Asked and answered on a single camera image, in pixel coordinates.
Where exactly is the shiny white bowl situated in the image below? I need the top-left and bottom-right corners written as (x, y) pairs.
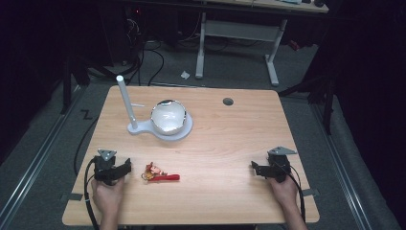
top-left (149, 99), bottom-right (188, 136)

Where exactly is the black floor cable bundle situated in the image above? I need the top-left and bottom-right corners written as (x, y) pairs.
top-left (123, 17), bottom-right (166, 87)

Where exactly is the red keychain with figure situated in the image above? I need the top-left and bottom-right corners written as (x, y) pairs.
top-left (141, 161), bottom-right (181, 184)

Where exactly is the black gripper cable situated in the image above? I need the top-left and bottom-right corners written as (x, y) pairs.
top-left (273, 162), bottom-right (307, 223)
top-left (83, 157), bottom-right (101, 230)

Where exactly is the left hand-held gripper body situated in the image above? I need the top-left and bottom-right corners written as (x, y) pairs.
top-left (93, 149), bottom-right (122, 187)

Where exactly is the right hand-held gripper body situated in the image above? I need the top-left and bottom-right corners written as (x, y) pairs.
top-left (266, 146), bottom-right (298, 184)

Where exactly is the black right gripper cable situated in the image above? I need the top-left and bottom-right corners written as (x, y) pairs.
top-left (273, 162), bottom-right (307, 223)

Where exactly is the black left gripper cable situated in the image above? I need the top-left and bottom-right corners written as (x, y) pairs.
top-left (83, 157), bottom-right (101, 230)

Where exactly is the black tripod stand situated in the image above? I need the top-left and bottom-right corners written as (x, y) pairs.
top-left (277, 73), bottom-right (340, 136)

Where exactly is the metal floor rail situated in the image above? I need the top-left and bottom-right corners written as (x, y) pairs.
top-left (309, 103), bottom-right (375, 230)
top-left (0, 85), bottom-right (88, 226)

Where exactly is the white stand with pole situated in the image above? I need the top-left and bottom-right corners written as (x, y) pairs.
top-left (116, 75), bottom-right (194, 142)

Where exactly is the person's right hand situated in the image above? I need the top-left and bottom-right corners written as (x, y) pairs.
top-left (267, 172), bottom-right (300, 210)

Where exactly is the person's left hand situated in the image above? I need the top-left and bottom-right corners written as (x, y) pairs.
top-left (91, 176), bottom-right (125, 220)

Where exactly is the white metal desk frame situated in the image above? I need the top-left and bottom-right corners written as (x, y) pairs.
top-left (194, 11), bottom-right (289, 87)

